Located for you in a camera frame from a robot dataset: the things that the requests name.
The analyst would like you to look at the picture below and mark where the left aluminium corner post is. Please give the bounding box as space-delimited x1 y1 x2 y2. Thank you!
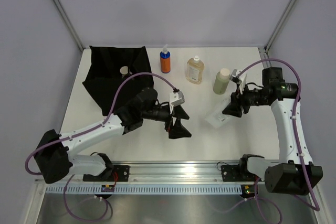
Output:
51 0 85 52

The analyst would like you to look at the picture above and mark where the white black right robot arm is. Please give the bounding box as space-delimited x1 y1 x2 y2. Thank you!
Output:
221 67 323 196

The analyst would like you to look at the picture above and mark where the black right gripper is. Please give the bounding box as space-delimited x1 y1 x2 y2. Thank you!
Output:
223 83 269 118

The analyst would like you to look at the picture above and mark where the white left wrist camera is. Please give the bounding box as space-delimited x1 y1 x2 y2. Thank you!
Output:
169 91 185 114

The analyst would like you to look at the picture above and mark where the black canvas bag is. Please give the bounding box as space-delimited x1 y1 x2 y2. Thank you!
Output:
82 46 151 116

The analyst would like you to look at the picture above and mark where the orange blue spray bottle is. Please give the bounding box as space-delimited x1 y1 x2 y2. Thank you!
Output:
160 44 171 73

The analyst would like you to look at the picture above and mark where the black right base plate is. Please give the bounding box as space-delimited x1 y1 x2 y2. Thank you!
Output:
220 165 255 182

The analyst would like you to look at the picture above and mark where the clear amber soap bottle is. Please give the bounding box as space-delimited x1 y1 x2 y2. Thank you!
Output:
186 56 205 84

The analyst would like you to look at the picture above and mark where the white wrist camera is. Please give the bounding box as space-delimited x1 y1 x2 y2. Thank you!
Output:
229 69 247 94
169 91 185 114

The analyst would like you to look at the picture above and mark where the white translucent bottle black cap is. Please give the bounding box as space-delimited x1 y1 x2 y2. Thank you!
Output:
205 98 233 129

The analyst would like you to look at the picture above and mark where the aluminium corner post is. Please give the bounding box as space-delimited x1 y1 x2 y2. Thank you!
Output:
264 0 298 53
51 0 85 52

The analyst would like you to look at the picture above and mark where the white slotted cable duct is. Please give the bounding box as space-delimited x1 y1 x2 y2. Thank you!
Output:
46 184 243 195

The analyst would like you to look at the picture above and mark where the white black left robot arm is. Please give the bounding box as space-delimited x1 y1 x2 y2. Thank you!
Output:
33 88 192 184

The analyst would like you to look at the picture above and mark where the beige pump bottle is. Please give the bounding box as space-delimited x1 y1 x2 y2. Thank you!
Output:
120 66 132 78

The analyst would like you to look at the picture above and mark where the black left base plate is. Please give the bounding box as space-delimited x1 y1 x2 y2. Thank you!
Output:
82 165 130 182

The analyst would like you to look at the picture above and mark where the green bottle beige cap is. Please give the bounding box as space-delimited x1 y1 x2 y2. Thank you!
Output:
213 68 230 94

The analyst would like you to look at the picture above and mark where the right aluminium corner post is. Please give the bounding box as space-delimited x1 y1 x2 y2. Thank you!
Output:
264 0 298 53

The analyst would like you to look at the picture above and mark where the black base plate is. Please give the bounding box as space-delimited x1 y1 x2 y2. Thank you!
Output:
82 165 130 182
220 165 255 182

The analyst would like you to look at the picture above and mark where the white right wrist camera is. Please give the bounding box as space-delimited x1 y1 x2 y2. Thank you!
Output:
229 69 247 94

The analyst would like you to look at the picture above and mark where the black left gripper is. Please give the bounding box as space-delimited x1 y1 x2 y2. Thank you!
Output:
141 103 191 138

